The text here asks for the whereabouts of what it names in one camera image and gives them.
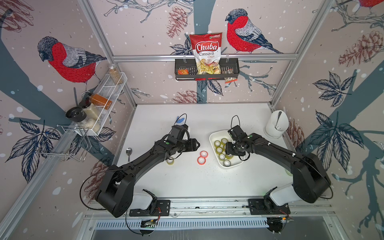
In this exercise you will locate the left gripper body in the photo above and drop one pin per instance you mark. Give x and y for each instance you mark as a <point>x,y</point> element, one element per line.
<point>188,145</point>

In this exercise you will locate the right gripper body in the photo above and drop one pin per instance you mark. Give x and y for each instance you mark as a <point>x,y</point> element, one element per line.
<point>233,149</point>

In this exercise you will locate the red tape roll back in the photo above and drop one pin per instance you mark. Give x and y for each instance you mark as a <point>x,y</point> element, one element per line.
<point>204,154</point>

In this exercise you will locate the red tape roll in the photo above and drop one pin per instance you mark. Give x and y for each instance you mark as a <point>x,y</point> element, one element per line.
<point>201,161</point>
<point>204,154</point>

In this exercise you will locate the red tape roll front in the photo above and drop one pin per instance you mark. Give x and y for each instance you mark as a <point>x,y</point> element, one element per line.
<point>201,161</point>

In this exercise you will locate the yellow transparent tape roll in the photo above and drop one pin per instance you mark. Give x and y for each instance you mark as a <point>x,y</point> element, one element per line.
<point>217,143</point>
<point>219,150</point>
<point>222,157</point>
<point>224,141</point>

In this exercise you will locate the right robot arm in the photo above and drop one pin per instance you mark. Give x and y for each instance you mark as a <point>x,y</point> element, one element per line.
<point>310,179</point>

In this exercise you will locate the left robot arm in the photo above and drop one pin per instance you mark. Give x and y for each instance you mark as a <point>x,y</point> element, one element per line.
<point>116,191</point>

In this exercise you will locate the white storage box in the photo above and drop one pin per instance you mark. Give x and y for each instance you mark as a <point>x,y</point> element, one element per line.
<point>235,161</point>

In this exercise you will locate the blue tape cutter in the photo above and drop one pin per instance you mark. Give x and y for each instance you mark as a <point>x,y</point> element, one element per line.
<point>180,121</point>

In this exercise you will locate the white utensil holder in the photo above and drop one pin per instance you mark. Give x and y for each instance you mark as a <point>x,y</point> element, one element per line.
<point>277,124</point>

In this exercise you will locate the metal spoon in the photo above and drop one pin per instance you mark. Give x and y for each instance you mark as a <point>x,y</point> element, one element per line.
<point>129,153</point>

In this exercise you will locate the Chuba cassava chips bag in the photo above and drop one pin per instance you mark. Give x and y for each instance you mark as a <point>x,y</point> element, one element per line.
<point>207,53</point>

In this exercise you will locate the glass spice jar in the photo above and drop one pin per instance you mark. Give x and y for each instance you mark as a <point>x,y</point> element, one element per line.
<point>115,74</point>

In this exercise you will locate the orange sauce bottle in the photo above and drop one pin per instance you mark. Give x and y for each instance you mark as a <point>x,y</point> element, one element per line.
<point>100,101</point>

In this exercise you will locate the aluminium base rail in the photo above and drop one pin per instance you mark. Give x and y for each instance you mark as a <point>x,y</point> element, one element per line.
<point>233,207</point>

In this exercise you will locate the black wall basket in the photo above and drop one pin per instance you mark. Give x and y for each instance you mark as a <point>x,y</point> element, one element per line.
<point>189,70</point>

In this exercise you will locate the white wire shelf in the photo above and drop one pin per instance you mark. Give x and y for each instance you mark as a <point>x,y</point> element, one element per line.
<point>97,116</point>

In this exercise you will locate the chrome wire rack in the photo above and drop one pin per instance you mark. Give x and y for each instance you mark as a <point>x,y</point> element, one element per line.
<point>74,144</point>

